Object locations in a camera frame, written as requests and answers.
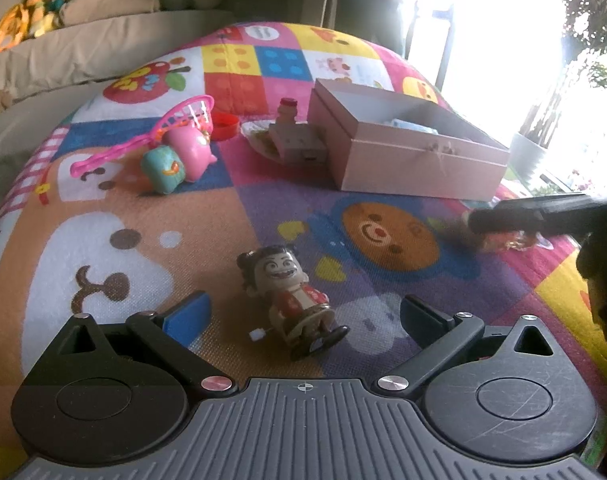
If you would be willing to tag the beige covered sofa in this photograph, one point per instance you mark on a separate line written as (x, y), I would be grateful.
(58, 65)

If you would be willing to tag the green potted plant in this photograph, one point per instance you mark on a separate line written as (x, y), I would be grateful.
(598, 20)

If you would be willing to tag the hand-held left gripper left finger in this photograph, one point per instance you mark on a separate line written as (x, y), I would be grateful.
(188, 317)

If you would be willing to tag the orange yellow plush toy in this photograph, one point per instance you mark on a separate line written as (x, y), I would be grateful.
(13, 27)

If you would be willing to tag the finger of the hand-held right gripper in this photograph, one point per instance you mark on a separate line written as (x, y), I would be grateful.
(523, 215)

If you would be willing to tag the colourful cartoon play mat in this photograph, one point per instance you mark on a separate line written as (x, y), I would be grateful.
(183, 240)

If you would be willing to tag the beige toy with red cap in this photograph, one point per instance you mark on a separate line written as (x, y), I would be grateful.
(298, 142)

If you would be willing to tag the small orange toy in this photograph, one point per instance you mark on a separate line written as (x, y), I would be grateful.
(508, 243)

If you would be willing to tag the pink pig toy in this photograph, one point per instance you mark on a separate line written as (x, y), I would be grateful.
(191, 152)

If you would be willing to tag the pink plastic net toy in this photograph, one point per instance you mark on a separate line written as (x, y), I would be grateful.
(183, 115)

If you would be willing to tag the red plastic bowl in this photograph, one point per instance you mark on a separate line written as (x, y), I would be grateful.
(226, 127)

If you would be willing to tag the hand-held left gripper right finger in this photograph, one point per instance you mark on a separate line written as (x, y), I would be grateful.
(423, 322)

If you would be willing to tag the wind-up toy figure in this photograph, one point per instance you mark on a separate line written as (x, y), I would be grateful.
(293, 295)

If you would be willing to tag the light blue packet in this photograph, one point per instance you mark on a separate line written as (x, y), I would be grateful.
(411, 126)

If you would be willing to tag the white toy plate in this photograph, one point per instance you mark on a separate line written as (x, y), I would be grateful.
(256, 137)

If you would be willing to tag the teal round toy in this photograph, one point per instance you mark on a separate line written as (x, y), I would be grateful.
(163, 167)

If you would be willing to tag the pink cardboard box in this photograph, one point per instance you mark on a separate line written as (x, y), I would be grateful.
(408, 160)

